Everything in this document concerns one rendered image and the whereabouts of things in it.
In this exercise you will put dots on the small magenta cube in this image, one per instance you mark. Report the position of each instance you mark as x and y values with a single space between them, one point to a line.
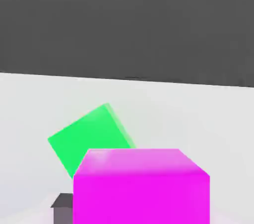
141 194

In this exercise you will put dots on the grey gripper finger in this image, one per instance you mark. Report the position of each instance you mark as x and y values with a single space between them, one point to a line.
63 211

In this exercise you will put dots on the small green cube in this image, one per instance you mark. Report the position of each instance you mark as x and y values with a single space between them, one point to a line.
87 138

